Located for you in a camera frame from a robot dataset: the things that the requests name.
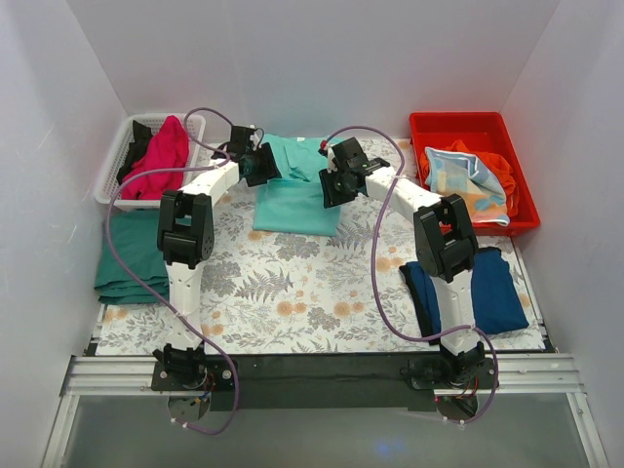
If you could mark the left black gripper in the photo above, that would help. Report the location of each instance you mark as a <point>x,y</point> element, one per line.
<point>268,163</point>

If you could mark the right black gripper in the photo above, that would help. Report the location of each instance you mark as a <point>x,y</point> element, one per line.
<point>330,187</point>

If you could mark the turquoise t shirt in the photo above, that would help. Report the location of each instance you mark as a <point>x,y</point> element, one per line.
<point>294,202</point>

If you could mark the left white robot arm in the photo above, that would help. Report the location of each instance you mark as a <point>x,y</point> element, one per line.
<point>186,238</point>

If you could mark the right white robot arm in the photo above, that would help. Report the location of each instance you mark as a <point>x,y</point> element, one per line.
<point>445,245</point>

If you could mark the magenta shirt in basket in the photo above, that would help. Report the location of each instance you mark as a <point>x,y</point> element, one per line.
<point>169,148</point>

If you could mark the patterned light blue shirt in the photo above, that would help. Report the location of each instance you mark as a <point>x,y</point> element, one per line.
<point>466,175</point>

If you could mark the black garment in basket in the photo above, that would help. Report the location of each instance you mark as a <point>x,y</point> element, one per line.
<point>137,149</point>

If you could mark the floral table mat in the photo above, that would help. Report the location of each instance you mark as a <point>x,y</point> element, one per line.
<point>265,292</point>

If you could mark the red plastic bin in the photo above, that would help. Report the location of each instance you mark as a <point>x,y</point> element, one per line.
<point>480,132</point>

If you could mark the folded dark green shirt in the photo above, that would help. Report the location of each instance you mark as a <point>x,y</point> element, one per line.
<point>134,236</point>

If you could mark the orange shirt in bin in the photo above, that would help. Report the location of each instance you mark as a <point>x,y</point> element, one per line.
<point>495,162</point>

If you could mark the white plastic basket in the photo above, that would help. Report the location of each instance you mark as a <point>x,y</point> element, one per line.
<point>107,184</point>

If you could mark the folded navy blue shirt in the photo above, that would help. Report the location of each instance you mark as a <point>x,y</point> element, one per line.
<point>496,304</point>

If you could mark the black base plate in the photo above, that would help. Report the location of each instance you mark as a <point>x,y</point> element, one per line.
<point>408,381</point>

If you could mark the aluminium mounting rail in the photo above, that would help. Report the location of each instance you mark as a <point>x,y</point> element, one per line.
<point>523,373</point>

